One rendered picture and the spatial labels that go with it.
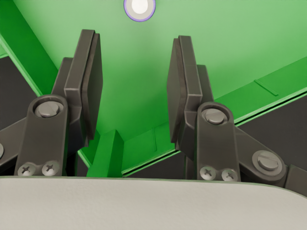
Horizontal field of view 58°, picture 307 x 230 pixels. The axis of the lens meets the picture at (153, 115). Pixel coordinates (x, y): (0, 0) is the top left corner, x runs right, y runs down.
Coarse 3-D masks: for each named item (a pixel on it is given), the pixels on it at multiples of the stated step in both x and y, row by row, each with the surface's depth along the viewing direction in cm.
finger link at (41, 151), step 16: (48, 96) 9; (32, 112) 9; (48, 112) 9; (64, 112) 9; (32, 128) 8; (48, 128) 8; (64, 128) 8; (32, 144) 8; (48, 144) 8; (64, 144) 8; (32, 160) 7; (48, 160) 7; (64, 160) 8
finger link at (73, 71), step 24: (96, 48) 11; (72, 72) 10; (96, 72) 11; (72, 96) 9; (96, 96) 12; (24, 120) 9; (72, 120) 9; (96, 120) 12; (0, 144) 8; (72, 144) 10; (0, 168) 8
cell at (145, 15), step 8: (128, 0) 16; (136, 0) 15; (144, 0) 15; (152, 0) 16; (128, 8) 16; (136, 8) 15; (144, 8) 15; (152, 8) 16; (128, 16) 16; (136, 16) 16; (144, 16) 16
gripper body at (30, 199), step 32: (0, 192) 6; (32, 192) 6; (64, 192) 6; (96, 192) 6; (128, 192) 6; (160, 192) 6; (192, 192) 6; (224, 192) 6; (256, 192) 7; (288, 192) 7; (0, 224) 5; (32, 224) 6; (64, 224) 6; (96, 224) 6; (128, 224) 6; (160, 224) 6; (192, 224) 6; (224, 224) 6; (256, 224) 6; (288, 224) 6
